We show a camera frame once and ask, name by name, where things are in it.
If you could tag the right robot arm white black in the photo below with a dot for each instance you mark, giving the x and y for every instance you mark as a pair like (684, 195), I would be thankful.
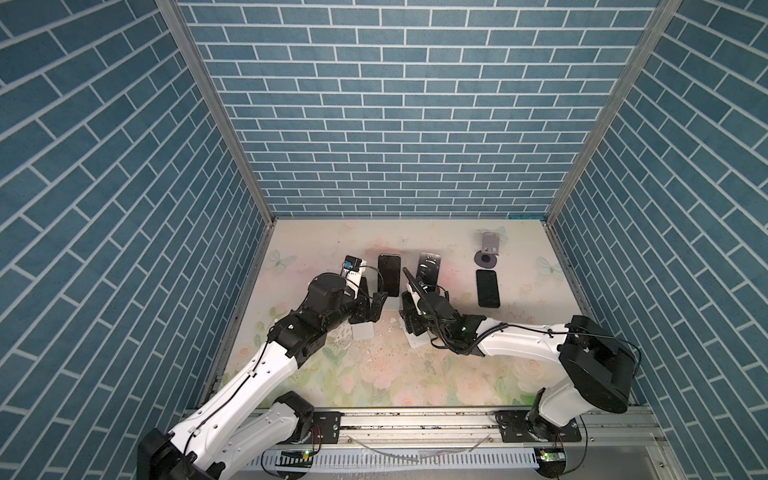
(597, 368)

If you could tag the white slotted cable duct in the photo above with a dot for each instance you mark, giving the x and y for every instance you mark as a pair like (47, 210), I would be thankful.
(342, 461)

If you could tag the white stand left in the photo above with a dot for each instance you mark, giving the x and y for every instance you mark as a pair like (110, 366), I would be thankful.
(363, 331)

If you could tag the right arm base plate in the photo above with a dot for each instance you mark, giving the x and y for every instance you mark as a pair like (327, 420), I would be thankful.
(519, 426)

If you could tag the white stand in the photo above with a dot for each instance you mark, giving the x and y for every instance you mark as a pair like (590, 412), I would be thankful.
(392, 304)
(418, 341)
(363, 331)

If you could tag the white stand front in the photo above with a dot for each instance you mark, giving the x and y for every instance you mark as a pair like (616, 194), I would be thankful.
(418, 341)

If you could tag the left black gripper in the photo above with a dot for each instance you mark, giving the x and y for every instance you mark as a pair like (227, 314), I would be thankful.
(375, 307)

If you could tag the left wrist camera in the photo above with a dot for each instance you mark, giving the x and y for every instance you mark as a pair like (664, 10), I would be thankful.
(351, 269)

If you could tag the white stand back centre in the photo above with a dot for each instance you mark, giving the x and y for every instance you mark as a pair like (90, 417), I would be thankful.
(392, 304)

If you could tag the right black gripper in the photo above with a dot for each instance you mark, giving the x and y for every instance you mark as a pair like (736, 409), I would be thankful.
(410, 319)

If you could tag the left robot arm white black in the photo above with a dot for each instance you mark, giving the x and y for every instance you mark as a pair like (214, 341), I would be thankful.
(221, 437)

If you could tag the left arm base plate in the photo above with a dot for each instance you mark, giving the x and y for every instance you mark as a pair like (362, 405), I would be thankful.
(322, 426)

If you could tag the phone on dark round stand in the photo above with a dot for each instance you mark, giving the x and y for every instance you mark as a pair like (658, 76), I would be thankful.
(428, 270)

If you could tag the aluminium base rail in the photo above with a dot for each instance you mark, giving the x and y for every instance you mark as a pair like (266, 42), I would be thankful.
(614, 446)

